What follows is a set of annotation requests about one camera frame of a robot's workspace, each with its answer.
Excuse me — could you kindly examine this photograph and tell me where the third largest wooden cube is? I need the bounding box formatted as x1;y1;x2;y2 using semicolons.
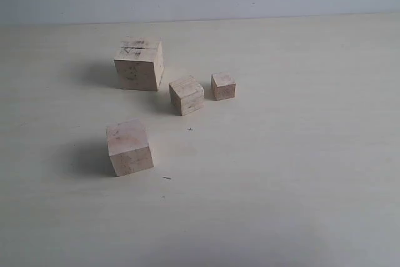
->
169;75;204;116

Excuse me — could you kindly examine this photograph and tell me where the smallest wooden cube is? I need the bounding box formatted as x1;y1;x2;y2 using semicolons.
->
211;72;236;101

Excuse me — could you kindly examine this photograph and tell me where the second largest wooden cube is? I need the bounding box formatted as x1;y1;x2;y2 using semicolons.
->
106;119;154;176

